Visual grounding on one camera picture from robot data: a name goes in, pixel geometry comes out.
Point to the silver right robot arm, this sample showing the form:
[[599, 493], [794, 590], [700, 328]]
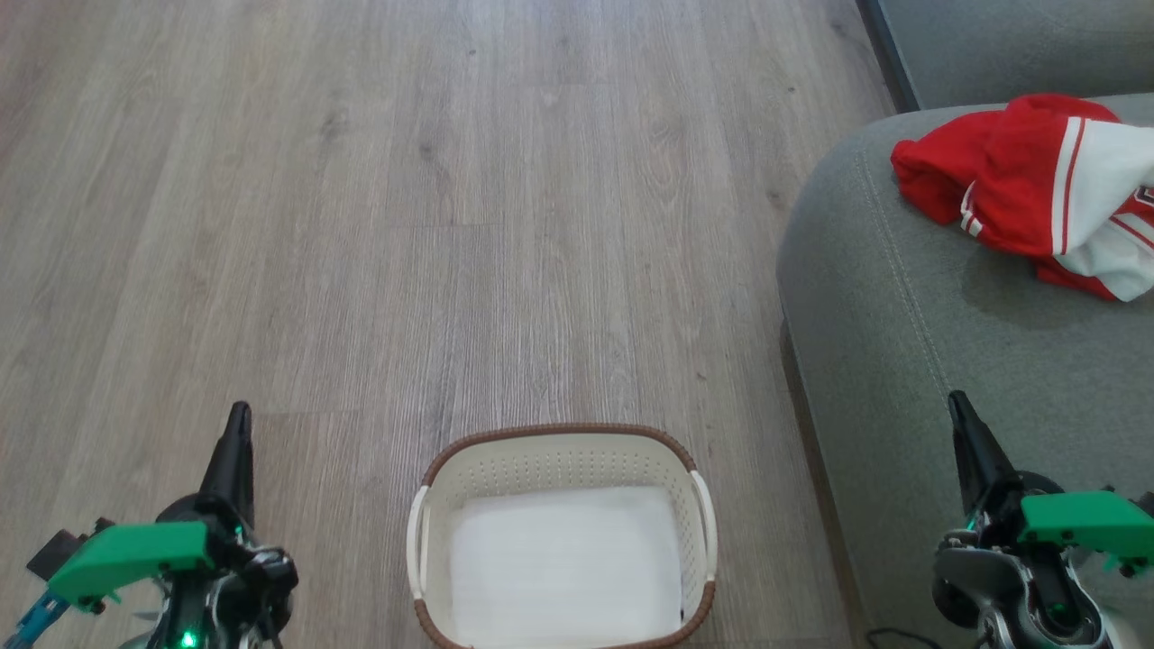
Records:
[[983, 581]]

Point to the cream perforated laundry basket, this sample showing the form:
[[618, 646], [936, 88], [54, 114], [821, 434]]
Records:
[[433, 505]]

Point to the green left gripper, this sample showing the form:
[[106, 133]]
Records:
[[126, 559]]

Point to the red white striped jersey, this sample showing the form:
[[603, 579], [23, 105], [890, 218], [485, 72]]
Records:
[[1037, 180]]

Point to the grey sofa block dark base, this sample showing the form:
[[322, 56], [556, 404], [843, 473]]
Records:
[[1010, 45]]

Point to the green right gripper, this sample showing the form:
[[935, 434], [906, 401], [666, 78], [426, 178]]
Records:
[[1086, 523]]

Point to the rounded grey fabric seat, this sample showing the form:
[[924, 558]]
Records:
[[902, 361]]

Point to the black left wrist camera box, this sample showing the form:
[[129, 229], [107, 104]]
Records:
[[56, 552]]

